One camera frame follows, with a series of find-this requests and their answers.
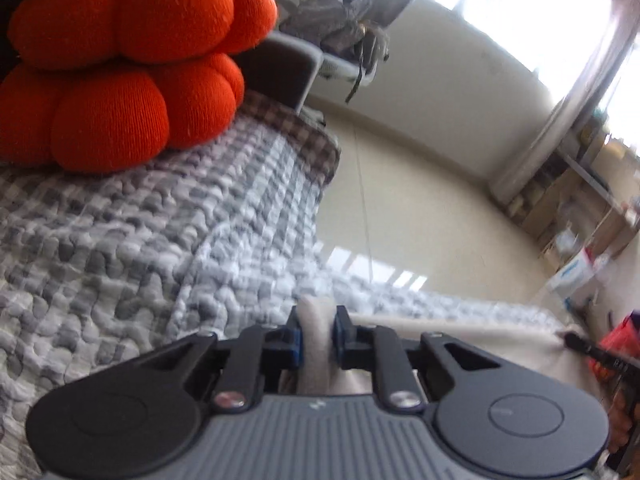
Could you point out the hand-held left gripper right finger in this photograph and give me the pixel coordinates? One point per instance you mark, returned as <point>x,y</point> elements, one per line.
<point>341,345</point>

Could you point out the white and blue paper bag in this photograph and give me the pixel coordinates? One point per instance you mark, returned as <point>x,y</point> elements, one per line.
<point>575,275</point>

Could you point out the person's right hand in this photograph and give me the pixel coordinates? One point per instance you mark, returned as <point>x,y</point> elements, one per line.
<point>621,425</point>

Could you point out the grey curtain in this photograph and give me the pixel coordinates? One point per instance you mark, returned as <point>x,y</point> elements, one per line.
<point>565,110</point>

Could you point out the grey jacket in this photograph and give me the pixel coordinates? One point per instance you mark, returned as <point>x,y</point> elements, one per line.
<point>330,20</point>

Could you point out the wooden shelf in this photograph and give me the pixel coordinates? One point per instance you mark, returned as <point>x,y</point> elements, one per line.
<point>575,200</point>

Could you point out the grey checked quilt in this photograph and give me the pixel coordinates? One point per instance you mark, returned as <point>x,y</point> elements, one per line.
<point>125,240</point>

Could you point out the grey sofa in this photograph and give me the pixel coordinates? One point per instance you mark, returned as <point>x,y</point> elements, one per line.
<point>280,70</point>

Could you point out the wide window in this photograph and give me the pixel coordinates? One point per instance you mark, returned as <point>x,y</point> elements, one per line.
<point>535,10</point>

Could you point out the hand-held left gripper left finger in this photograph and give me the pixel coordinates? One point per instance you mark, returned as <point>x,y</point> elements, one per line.
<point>296,345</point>

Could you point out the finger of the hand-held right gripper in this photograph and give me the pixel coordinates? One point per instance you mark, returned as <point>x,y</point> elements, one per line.
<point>582,344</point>

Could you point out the white office chair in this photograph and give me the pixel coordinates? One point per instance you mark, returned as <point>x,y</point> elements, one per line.
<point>345,65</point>

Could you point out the beige printed sweatshirt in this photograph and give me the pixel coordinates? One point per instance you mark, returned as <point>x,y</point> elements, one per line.
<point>500,340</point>

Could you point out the red object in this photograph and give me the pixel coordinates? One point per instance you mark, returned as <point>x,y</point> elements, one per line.
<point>625,335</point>

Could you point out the narrow window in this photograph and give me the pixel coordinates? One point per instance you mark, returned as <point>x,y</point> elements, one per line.
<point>625,105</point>

